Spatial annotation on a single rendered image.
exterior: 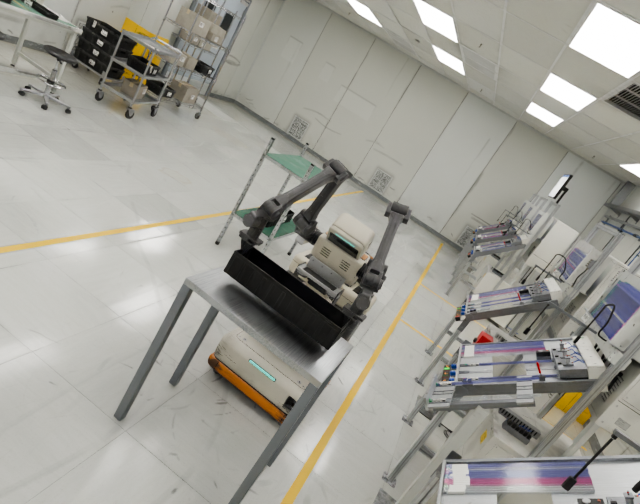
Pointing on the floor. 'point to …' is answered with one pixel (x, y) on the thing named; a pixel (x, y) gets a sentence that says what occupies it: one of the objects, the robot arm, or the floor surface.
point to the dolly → (102, 49)
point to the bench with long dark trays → (26, 33)
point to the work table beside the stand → (296, 351)
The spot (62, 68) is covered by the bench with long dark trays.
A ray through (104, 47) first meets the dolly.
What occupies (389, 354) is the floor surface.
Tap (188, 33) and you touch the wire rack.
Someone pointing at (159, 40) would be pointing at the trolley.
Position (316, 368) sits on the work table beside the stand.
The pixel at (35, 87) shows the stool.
